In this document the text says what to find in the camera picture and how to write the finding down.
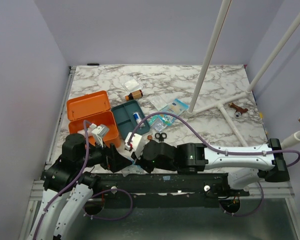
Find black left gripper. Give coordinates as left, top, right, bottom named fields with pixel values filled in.
left=77, top=137, right=133, bottom=172

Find alcohol pad packets bag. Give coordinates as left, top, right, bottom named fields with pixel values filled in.
left=121, top=159, right=145, bottom=177

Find teal-header small packet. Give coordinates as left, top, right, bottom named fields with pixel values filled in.
left=148, top=117, right=167, bottom=133

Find white-blue dressing pouch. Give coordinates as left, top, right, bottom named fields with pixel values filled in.
left=162, top=98, right=189, bottom=116

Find brown medicine bottle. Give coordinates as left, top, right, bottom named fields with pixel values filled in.
left=125, top=90, right=143, bottom=101

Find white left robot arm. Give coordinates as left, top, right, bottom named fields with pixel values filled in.
left=28, top=133, right=132, bottom=240

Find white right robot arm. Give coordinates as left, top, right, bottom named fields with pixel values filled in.
left=125, top=138, right=290, bottom=196

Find orange medicine kit box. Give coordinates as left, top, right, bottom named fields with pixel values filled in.
left=66, top=90, right=121, bottom=148

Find white plastic bottle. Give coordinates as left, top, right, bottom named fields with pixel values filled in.
left=77, top=129, right=85, bottom=135

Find teal divided tray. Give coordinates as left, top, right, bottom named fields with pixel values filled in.
left=111, top=100, right=145, bottom=140

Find clear gauze pad packet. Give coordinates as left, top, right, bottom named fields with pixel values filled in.
left=149, top=96, right=167, bottom=111

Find clear plastic packet far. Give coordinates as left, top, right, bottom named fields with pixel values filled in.
left=122, top=79, right=143, bottom=93

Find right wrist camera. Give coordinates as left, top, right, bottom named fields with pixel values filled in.
left=124, top=132, right=145, bottom=155

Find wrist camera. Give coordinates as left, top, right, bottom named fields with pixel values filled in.
left=124, top=132, right=145, bottom=155
left=89, top=123, right=110, bottom=148

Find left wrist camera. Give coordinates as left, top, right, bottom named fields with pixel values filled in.
left=89, top=123, right=110, bottom=148

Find black-handled scissors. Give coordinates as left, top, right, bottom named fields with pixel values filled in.
left=155, top=132, right=167, bottom=142

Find white PVC pipe frame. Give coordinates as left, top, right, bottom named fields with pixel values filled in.
left=190, top=0, right=300, bottom=146

